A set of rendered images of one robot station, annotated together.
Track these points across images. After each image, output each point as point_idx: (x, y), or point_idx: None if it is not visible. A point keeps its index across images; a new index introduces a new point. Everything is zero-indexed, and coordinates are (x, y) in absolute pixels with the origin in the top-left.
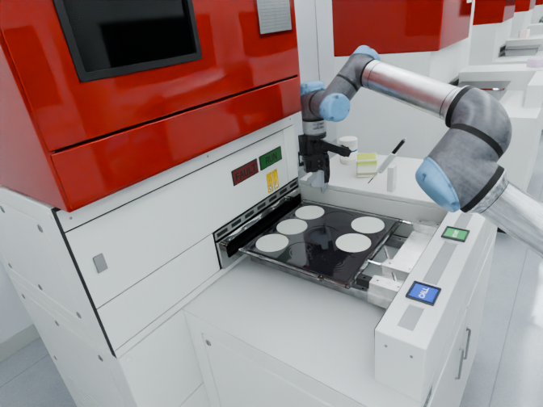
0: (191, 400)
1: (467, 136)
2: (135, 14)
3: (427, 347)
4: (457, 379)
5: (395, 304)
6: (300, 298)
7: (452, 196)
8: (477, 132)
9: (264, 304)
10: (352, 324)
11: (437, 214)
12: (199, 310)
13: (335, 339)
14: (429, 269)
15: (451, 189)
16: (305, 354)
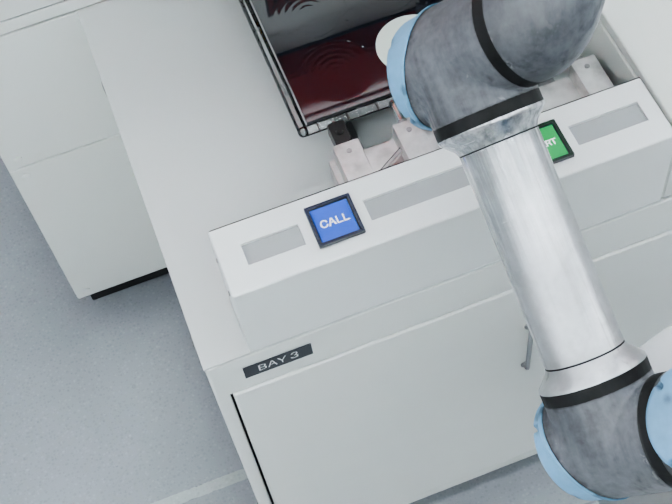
0: (97, 150)
1: (465, 23)
2: None
3: (237, 295)
4: (524, 367)
5: (278, 213)
6: (261, 99)
7: (404, 108)
8: (480, 27)
9: (198, 78)
10: (288, 193)
11: (623, 72)
12: (99, 31)
13: (240, 202)
14: (406, 186)
15: (403, 97)
16: (178, 198)
